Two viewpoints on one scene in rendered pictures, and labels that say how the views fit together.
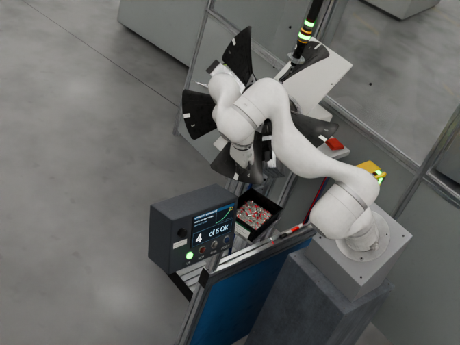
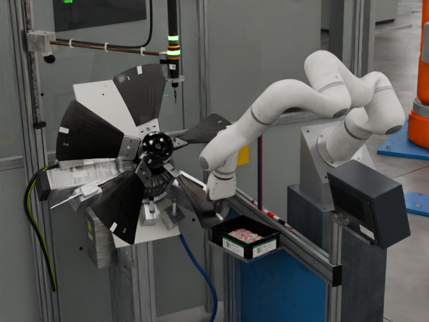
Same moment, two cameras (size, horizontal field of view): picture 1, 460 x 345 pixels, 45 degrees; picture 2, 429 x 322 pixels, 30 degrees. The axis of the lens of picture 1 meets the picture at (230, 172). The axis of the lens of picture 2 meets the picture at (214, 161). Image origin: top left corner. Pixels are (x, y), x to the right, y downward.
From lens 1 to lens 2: 2.44 m
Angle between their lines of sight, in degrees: 57
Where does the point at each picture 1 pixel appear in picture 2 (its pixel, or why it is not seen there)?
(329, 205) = (392, 104)
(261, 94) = (332, 62)
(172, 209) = (382, 185)
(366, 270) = (366, 162)
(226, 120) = (341, 96)
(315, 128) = (214, 126)
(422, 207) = not seen: hidden behind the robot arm
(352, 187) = (385, 84)
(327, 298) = not seen: hidden behind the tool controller
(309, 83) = (123, 121)
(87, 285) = not seen: outside the picture
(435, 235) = (247, 166)
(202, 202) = (368, 173)
